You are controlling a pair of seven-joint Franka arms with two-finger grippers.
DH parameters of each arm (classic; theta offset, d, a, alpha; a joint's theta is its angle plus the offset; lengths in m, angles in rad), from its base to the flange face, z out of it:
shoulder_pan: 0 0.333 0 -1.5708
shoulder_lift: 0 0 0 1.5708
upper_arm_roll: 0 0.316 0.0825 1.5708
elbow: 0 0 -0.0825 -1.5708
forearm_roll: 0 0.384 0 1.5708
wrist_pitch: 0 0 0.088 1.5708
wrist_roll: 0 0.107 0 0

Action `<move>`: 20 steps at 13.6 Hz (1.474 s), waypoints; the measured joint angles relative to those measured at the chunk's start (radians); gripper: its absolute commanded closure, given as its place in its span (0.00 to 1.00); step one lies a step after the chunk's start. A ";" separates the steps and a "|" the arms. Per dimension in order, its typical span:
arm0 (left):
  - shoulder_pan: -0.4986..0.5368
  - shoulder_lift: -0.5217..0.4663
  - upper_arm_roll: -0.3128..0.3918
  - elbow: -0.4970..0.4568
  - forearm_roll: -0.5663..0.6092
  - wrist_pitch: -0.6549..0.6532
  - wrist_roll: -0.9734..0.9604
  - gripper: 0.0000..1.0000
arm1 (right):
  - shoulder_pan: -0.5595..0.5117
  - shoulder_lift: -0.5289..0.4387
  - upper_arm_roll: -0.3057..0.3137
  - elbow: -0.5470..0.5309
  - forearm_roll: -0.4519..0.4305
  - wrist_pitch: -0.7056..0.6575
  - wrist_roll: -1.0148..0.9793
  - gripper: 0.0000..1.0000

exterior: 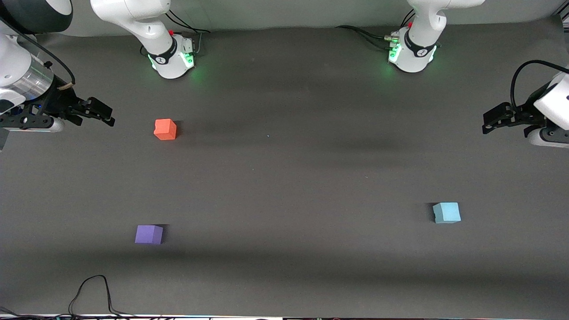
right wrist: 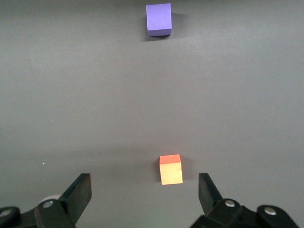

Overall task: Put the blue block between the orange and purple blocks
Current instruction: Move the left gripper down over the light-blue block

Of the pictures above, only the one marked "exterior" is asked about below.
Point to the dark grey table mat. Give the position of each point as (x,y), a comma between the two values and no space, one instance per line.
(311,222)

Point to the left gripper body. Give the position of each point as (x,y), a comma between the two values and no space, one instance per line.
(526,110)

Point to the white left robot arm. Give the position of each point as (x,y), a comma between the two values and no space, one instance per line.
(420,49)

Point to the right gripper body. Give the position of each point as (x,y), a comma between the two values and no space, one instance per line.
(59,100)

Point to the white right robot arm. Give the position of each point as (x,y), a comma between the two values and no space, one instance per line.
(133,18)

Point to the purple foam block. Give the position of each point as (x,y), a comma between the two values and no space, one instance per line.
(149,234)

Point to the light blue foam block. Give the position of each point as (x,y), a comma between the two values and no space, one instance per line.
(446,213)

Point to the orange foam block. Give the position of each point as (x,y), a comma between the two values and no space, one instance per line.
(165,130)

